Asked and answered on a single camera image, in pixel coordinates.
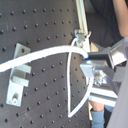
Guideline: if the person in dark clothes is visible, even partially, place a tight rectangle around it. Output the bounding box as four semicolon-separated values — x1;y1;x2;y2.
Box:
83;0;128;128

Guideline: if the black perforated breadboard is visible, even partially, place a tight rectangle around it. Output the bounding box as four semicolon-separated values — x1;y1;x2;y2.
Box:
0;0;90;128

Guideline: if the white cable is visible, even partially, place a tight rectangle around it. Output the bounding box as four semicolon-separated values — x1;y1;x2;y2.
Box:
0;38;95;118

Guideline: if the metal corner clamp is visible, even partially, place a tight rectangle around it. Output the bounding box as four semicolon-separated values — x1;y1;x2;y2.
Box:
74;29;91;52

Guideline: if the metal cable clip bracket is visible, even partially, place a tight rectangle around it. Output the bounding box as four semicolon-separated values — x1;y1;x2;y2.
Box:
5;42;33;108

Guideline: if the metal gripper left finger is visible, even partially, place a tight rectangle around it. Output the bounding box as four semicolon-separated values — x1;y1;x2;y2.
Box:
80;64;119;107

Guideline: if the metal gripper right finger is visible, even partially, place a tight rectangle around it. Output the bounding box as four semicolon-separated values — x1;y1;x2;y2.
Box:
89;37;128;68

